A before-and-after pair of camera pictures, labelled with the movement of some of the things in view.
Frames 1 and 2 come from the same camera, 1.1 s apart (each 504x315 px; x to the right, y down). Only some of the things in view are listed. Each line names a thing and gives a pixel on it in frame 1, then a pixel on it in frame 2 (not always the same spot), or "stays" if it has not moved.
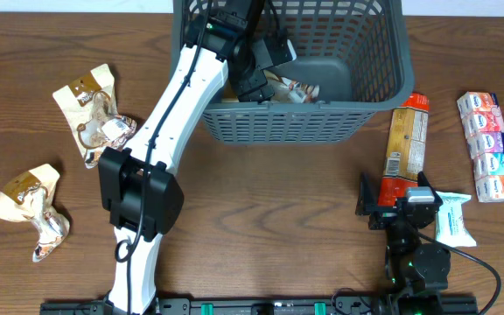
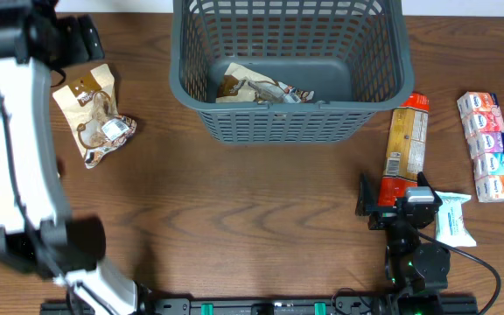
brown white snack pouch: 90,104 stays
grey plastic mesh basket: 356,51 stays
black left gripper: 255,77 -> 76,52
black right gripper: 383,216 stays
